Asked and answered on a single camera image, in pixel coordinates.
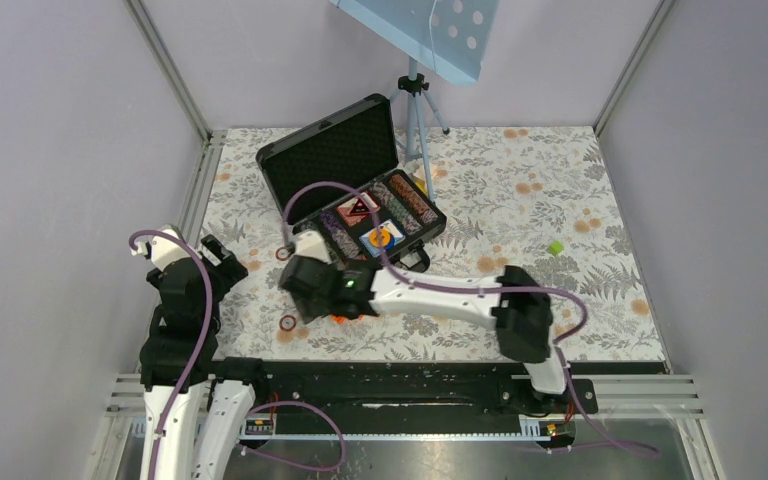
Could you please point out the green toy cube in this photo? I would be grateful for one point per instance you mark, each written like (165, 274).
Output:
(555, 248)

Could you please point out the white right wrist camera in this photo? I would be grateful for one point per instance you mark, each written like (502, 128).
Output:
(311, 244)

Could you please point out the blue perforated board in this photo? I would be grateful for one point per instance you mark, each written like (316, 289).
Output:
(447, 37)

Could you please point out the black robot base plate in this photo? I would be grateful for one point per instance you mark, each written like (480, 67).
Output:
(372, 398)

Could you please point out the orange curved toy block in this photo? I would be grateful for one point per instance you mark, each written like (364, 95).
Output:
(341, 320)

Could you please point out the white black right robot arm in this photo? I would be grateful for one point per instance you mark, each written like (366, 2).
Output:
(512, 305)

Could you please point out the yellow big blind button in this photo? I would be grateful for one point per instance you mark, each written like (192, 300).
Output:
(380, 238)

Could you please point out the floral table mat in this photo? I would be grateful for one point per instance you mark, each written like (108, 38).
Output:
(507, 193)

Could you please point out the red card deck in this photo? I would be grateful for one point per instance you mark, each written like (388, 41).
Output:
(358, 209)

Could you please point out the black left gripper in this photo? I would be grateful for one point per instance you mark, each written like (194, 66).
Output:
(229, 270)

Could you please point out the orange blue chip row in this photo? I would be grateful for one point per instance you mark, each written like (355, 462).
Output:
(414, 198)

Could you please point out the blue card deck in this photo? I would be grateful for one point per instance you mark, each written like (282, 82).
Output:
(396, 232)

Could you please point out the black all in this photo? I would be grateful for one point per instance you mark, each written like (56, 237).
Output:
(359, 208)

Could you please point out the black poker set case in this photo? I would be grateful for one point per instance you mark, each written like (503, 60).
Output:
(342, 163)

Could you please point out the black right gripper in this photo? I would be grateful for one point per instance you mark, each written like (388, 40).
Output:
(309, 309)

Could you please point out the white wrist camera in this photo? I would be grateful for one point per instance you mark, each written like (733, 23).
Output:
(160, 251)
(311, 244)

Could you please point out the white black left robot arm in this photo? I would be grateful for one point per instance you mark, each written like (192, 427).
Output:
(194, 410)

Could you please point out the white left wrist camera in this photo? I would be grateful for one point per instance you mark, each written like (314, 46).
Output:
(160, 251)

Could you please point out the blue tripod stand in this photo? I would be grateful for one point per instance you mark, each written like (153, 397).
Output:
(416, 88)

